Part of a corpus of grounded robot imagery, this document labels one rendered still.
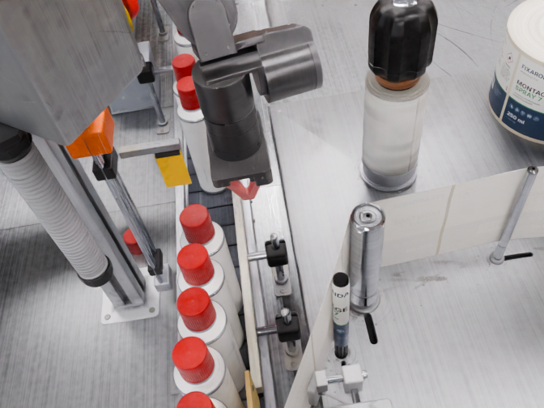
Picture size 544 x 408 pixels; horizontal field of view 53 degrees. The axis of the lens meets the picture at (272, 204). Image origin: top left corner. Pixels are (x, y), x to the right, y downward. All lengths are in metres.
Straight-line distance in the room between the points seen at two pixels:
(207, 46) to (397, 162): 0.39
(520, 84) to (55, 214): 0.69
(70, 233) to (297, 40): 0.28
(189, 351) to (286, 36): 0.31
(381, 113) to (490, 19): 0.61
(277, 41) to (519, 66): 0.46
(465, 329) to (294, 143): 0.41
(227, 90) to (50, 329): 0.50
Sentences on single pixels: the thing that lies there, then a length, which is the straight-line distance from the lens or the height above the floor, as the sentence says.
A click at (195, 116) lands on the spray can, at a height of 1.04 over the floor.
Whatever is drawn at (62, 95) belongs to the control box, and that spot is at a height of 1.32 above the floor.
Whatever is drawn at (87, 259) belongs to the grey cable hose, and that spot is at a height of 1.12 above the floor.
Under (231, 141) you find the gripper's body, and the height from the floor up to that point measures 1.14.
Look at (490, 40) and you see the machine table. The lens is 1.25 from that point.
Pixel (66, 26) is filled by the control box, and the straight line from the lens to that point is 0.39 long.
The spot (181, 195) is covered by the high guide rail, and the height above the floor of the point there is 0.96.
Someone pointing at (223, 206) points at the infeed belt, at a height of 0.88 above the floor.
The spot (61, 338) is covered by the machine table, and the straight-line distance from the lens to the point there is 0.88.
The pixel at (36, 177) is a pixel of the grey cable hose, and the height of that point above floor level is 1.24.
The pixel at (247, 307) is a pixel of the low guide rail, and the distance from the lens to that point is 0.72.
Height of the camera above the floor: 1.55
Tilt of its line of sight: 52 degrees down
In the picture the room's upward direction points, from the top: 9 degrees counter-clockwise
